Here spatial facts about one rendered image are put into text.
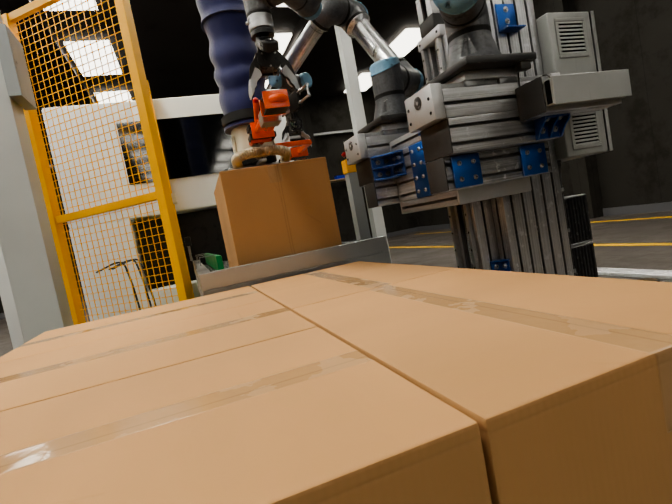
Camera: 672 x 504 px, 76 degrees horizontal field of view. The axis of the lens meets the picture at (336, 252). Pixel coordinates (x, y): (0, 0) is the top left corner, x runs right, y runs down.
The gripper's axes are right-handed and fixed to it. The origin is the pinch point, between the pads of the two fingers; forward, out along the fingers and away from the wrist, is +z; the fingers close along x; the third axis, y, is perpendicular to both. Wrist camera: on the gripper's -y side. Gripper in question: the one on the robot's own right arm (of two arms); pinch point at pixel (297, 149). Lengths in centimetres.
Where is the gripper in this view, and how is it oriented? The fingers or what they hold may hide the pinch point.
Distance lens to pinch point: 229.4
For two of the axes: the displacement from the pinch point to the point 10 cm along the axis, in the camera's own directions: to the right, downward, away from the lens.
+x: 9.4, -2.0, 2.8
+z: 1.9, 9.8, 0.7
